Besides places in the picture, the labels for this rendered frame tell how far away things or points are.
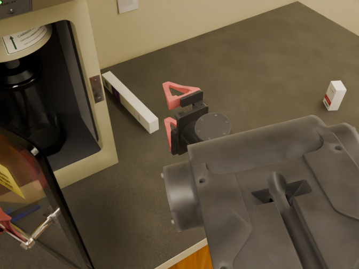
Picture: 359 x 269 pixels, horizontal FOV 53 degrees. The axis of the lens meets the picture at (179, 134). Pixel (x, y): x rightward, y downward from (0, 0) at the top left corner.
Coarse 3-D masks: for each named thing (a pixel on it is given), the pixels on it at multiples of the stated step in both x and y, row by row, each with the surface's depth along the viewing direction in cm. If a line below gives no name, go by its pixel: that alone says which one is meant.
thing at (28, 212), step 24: (0, 144) 44; (24, 144) 40; (24, 168) 45; (0, 192) 62; (24, 192) 53; (48, 192) 46; (24, 216) 64; (48, 240) 66; (72, 240) 56; (72, 264) 68
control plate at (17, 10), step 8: (0, 0) 47; (8, 0) 48; (16, 0) 49; (24, 0) 50; (0, 8) 50; (8, 8) 51; (16, 8) 52; (24, 8) 53; (0, 16) 52; (8, 16) 54
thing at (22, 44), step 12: (48, 24) 69; (12, 36) 62; (24, 36) 63; (36, 36) 65; (48, 36) 68; (0, 48) 62; (12, 48) 63; (24, 48) 64; (36, 48) 65; (0, 60) 63
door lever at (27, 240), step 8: (48, 216) 54; (0, 224) 54; (8, 224) 54; (40, 224) 54; (48, 224) 54; (8, 232) 53; (16, 232) 53; (24, 232) 53; (32, 232) 53; (40, 232) 53; (16, 240) 53; (24, 240) 52; (32, 240) 52; (24, 248) 52
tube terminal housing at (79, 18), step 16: (80, 0) 62; (16, 16) 58; (32, 16) 59; (48, 16) 61; (64, 16) 62; (80, 16) 64; (0, 32) 58; (16, 32) 59; (80, 32) 66; (80, 48) 68; (80, 64) 73; (96, 64) 72; (96, 112) 80; (96, 128) 87; (112, 144) 90; (80, 160) 87; (96, 160) 90; (112, 160) 94; (64, 176) 88; (80, 176) 91
